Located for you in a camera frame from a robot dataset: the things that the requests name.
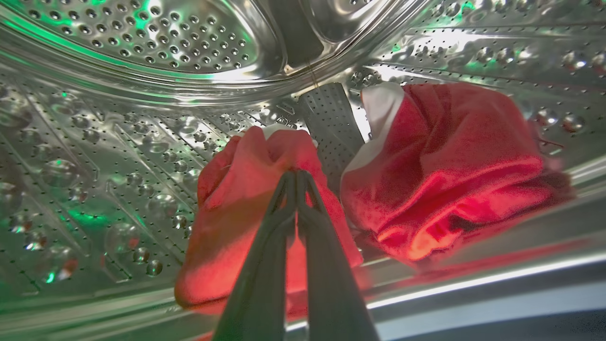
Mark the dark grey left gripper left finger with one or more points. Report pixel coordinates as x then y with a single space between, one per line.
259 284

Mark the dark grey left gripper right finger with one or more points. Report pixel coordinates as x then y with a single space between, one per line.
334 289

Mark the grey perforated drum paddle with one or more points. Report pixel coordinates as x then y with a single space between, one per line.
334 128

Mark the red cloth garment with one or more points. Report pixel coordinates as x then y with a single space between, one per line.
227 227

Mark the red and white garment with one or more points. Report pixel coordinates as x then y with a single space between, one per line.
445 170

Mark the steel washing machine drum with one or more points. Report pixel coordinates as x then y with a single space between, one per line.
142 118

